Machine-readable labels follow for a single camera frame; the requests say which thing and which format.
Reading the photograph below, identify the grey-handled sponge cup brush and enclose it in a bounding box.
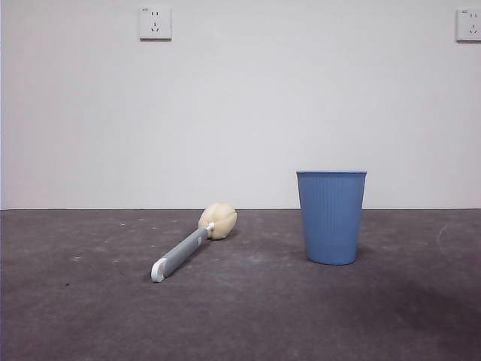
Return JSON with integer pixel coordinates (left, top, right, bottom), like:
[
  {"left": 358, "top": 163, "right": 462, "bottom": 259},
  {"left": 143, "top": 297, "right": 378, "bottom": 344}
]
[{"left": 150, "top": 202, "right": 238, "bottom": 284}]

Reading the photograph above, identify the blue ribbed plastic cup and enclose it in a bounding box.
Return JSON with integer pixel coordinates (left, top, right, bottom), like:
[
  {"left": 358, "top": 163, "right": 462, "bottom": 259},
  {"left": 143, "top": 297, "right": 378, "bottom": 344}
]
[{"left": 295, "top": 170, "right": 368, "bottom": 266}]

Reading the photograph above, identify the white wall socket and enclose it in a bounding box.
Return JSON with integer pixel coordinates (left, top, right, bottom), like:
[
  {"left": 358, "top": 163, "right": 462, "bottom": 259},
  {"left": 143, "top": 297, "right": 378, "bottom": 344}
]
[
  {"left": 455, "top": 8, "right": 481, "bottom": 43},
  {"left": 139, "top": 5, "right": 173, "bottom": 41}
]

